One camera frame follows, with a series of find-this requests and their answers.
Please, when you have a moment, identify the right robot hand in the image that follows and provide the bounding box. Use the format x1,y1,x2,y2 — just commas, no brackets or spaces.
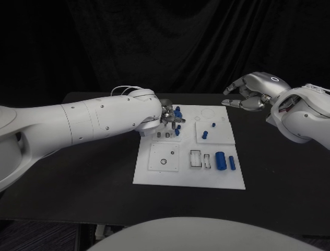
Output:
220,71,292,112

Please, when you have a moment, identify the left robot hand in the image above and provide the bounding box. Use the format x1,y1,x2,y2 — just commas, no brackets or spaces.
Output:
158,98,187,130

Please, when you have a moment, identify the large blue cylinder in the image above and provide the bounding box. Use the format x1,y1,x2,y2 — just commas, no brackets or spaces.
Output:
214,151,227,171

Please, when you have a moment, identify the white task board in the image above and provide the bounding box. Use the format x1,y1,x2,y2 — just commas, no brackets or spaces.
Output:
131,104,246,190

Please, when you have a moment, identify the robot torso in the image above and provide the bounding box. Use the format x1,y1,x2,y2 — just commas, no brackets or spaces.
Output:
85,216,325,251

